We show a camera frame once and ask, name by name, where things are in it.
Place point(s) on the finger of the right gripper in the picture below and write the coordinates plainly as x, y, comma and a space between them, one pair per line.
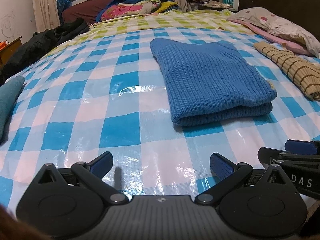
302, 147
268, 156

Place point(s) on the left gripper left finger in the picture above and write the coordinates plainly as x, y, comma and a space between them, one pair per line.
92, 173

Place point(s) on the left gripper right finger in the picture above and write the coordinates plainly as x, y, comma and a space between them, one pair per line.
231, 176

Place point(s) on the blue striped knit sweater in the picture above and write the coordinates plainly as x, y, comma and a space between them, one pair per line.
210, 82

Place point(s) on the black clothes pile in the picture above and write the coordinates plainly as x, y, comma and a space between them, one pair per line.
40, 44

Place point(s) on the beige brown-striped sweater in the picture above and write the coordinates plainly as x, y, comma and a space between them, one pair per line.
304, 74

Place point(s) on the blue checked bed sheet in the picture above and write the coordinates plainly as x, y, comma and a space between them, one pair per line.
108, 94

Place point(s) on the pink pillow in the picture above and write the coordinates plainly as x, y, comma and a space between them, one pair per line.
289, 45

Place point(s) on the teal folded cloth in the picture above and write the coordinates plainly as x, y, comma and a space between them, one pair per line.
10, 91

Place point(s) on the grey floral pillow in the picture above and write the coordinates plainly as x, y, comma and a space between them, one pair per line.
279, 27

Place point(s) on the green checked bed sheet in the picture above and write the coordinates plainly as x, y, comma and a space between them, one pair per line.
199, 19

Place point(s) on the wooden side table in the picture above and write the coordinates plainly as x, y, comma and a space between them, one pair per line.
9, 49

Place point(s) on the orange item on table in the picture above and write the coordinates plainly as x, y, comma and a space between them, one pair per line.
3, 44

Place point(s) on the maroon bed base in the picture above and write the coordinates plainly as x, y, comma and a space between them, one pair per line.
87, 10

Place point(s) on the colourful floral quilt pile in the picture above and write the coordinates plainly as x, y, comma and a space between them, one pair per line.
122, 8

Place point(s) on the blue plastic bag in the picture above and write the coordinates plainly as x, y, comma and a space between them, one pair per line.
62, 5

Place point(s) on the beige left curtain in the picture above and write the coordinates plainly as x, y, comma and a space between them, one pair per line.
46, 14

